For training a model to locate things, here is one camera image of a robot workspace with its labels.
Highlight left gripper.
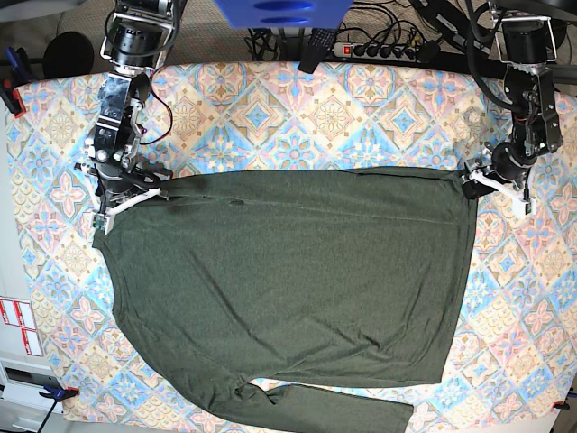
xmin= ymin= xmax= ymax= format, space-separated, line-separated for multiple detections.
xmin=462 ymin=142 xmax=535 ymax=191

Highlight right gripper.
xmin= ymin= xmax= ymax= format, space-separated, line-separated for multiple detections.
xmin=74 ymin=160 xmax=174 ymax=210

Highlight dark green long-sleeve shirt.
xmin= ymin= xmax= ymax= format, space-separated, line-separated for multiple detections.
xmin=93 ymin=167 xmax=478 ymax=432

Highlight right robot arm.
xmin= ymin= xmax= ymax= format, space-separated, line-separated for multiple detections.
xmin=75 ymin=1 xmax=187 ymax=216

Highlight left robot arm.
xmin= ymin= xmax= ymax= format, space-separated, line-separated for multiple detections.
xmin=462 ymin=1 xmax=576 ymax=203

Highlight black round stool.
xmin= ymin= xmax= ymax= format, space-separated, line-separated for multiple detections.
xmin=42 ymin=32 xmax=95 ymax=79

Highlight red black clamp upper left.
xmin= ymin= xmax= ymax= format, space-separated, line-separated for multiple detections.
xmin=1 ymin=47 xmax=26 ymax=118

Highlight white red labels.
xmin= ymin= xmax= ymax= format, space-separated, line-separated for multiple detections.
xmin=1 ymin=298 xmax=43 ymax=357

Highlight colourful patterned tablecloth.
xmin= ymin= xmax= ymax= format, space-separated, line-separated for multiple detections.
xmin=6 ymin=62 xmax=576 ymax=432

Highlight blue plastic storage box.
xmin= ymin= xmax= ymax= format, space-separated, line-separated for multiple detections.
xmin=215 ymin=0 xmax=353 ymax=29

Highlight black remote control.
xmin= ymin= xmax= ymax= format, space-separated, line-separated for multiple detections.
xmin=298 ymin=28 xmax=336 ymax=74

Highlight blue clamp lower left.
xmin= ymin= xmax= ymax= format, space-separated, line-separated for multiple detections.
xmin=38 ymin=385 xmax=79 ymax=433

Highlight orange clamp lower right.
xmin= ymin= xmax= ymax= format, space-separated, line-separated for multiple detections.
xmin=554 ymin=401 xmax=571 ymax=410

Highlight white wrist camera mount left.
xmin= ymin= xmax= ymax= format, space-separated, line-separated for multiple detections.
xmin=462 ymin=169 xmax=536 ymax=218

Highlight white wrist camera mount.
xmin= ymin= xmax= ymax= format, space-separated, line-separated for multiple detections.
xmin=462 ymin=169 xmax=536 ymax=218
xmin=91 ymin=188 xmax=169 ymax=235

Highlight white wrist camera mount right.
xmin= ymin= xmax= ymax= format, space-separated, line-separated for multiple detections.
xmin=91 ymin=188 xmax=169 ymax=235

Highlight black power strip red switch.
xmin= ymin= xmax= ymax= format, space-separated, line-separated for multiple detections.
xmin=333 ymin=42 xmax=440 ymax=63

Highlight tangled black cables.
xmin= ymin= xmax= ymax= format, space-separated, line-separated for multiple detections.
xmin=243 ymin=0 xmax=497 ymax=62

